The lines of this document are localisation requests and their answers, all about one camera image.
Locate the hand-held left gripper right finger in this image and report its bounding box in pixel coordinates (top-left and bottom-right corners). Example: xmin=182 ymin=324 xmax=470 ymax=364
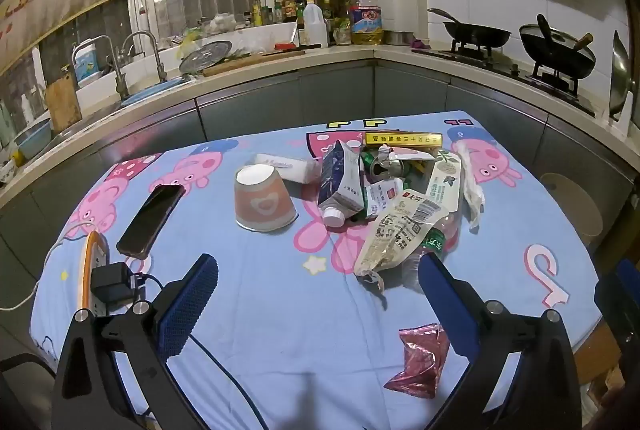
xmin=417 ymin=253 xmax=583 ymax=430

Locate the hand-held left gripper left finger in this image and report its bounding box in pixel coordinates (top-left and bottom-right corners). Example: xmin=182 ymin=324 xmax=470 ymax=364
xmin=52 ymin=253 xmax=236 ymax=430

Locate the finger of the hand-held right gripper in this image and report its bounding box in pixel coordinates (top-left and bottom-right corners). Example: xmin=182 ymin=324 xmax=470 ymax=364
xmin=594 ymin=257 xmax=640 ymax=361

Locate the red foil wrapper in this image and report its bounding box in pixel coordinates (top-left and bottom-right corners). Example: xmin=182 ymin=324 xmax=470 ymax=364
xmin=384 ymin=323 xmax=451 ymax=400

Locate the beige snack wrapper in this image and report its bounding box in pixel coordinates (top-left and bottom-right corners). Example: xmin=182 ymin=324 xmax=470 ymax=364
xmin=353 ymin=191 xmax=451 ymax=281

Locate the beige trash bin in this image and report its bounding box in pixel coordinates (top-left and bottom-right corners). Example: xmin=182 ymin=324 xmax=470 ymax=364
xmin=539 ymin=172 xmax=605 ymax=241

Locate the white wrapper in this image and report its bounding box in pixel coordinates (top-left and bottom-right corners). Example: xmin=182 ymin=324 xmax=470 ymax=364
xmin=452 ymin=141 xmax=487 ymax=231

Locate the clear plastic bottle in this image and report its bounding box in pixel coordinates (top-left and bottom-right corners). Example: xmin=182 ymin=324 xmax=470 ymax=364
xmin=400 ymin=150 xmax=463 ymax=291

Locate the small white red packet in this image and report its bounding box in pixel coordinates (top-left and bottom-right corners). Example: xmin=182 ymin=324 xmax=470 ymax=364
xmin=362 ymin=177 xmax=406 ymax=218

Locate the pink heart paper cup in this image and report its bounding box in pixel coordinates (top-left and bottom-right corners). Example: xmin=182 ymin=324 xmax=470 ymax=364
xmin=233 ymin=164 xmax=299 ymax=233

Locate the crushed green can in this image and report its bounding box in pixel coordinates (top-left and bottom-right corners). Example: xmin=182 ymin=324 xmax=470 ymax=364
xmin=362 ymin=147 xmax=416 ymax=186

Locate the blue white milk carton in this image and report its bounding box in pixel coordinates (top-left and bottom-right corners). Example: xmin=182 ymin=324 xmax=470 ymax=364
xmin=317 ymin=140 xmax=366 ymax=227

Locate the white soft packet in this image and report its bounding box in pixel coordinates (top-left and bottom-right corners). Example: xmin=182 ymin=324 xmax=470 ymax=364
xmin=254 ymin=153 xmax=321 ymax=184

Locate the yellow box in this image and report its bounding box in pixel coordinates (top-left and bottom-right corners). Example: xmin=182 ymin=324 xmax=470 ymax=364
xmin=364 ymin=132 xmax=444 ymax=147

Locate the black charger plug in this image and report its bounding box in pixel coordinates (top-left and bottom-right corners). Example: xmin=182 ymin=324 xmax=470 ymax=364
xmin=95 ymin=261 xmax=146 ymax=311

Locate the cartoon pig printed blanket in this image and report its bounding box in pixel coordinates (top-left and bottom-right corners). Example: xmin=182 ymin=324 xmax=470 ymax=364
xmin=29 ymin=110 xmax=601 ymax=430

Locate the black smartphone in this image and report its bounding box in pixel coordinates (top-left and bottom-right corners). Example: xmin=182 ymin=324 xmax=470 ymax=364
xmin=116 ymin=184 xmax=186 ymax=261

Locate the orange white power strip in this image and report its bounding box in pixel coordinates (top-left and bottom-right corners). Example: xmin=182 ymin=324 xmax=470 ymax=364
xmin=80 ymin=230 xmax=108 ymax=316

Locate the white plastic stand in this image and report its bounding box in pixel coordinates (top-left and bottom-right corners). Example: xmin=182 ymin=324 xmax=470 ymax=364
xmin=607 ymin=107 xmax=633 ymax=131

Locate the steel wok lid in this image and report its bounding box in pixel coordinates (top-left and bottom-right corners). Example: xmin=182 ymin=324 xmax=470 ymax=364
xmin=607 ymin=30 xmax=638 ymax=123

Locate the blue plastic basin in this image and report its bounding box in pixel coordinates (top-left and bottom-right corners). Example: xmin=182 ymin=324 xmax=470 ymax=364
xmin=11 ymin=117 xmax=53 ymax=161

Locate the small wooden cutting board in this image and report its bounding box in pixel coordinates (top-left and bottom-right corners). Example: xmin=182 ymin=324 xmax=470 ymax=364
xmin=44 ymin=77 xmax=83 ymax=134

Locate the steel sink faucet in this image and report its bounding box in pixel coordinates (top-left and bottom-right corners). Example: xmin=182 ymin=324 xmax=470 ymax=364
xmin=72 ymin=35 xmax=131 ymax=101
xmin=121 ymin=30 xmax=166 ymax=83

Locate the black gas stove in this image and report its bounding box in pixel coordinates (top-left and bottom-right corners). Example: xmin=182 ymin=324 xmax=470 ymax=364
xmin=412 ymin=37 xmax=598 ymax=118

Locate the round metal grate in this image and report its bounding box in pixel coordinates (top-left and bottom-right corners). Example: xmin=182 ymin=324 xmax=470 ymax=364
xmin=179 ymin=40 xmax=234 ymax=73

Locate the long wooden cutting board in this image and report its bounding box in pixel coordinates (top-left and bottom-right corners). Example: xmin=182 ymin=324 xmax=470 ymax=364
xmin=202 ymin=50 xmax=307 ymax=78

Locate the black wok with lid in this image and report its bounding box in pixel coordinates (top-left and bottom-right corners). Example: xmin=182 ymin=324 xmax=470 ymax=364
xmin=518 ymin=13 xmax=598 ymax=81

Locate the blue white plastic container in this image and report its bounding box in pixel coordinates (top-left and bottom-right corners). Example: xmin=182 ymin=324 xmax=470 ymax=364
xmin=74 ymin=41 xmax=103 ymax=83

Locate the steel bowl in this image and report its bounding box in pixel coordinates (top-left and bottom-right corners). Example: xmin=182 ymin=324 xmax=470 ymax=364
xmin=384 ymin=29 xmax=415 ymax=47

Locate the black frying pan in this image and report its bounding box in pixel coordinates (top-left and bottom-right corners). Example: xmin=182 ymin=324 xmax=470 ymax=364
xmin=426 ymin=7 xmax=513 ymax=50

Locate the yellow cooking oil bottle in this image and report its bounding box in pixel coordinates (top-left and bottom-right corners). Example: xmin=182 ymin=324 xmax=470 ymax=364
xmin=348 ymin=0 xmax=385 ymax=46

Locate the white plastic jug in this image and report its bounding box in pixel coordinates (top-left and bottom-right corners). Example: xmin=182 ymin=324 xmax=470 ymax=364
xmin=302 ymin=0 xmax=331 ymax=49

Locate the row of sauce bottles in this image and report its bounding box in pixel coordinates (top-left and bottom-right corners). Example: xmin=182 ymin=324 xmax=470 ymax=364
xmin=250 ymin=0 xmax=306 ymax=28

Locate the black charger cable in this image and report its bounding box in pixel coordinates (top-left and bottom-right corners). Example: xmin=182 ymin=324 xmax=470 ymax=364
xmin=132 ymin=272 xmax=271 ymax=430

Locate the white power cable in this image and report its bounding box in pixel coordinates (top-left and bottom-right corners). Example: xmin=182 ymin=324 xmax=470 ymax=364
xmin=0 ymin=222 xmax=96 ymax=311

